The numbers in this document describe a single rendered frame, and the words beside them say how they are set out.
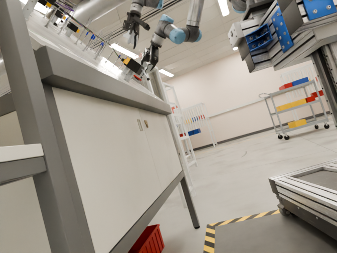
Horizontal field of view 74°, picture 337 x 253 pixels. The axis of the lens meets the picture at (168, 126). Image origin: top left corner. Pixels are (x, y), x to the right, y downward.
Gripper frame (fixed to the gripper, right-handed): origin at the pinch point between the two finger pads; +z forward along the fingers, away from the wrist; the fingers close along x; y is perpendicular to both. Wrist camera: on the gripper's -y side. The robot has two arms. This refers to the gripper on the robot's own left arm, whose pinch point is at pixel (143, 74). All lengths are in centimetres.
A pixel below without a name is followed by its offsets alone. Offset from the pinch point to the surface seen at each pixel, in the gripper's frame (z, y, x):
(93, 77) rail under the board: -18, -70, 34
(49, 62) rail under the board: -22, -81, 44
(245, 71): 44, 610, -560
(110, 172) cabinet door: 1, -85, 23
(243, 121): 200, 505, -609
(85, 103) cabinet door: -11, -73, 34
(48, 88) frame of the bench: -17, -81, 43
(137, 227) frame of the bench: 14, -93, 11
